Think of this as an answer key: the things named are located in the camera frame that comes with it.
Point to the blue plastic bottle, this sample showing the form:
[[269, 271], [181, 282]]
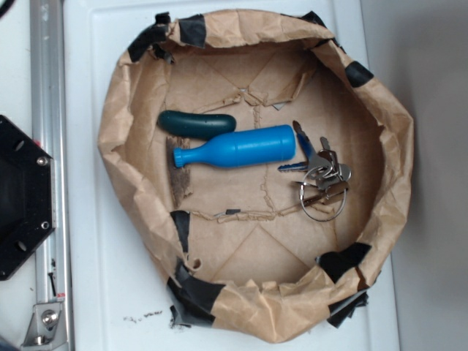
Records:
[[239, 149]]

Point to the dark green toy cucumber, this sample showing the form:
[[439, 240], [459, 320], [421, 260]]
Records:
[[194, 125]]

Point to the brown paper bag bowl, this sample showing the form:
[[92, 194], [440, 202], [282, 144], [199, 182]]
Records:
[[234, 246]]

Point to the bunch of metal keys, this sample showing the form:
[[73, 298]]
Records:
[[325, 178]]

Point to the white plastic tray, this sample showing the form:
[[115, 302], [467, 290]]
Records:
[[119, 299]]

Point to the aluminium extrusion rail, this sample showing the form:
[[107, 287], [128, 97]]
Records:
[[52, 258]]

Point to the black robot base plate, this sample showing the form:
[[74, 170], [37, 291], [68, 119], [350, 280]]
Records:
[[26, 197]]

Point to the metal corner bracket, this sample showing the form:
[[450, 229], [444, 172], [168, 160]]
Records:
[[46, 329]]

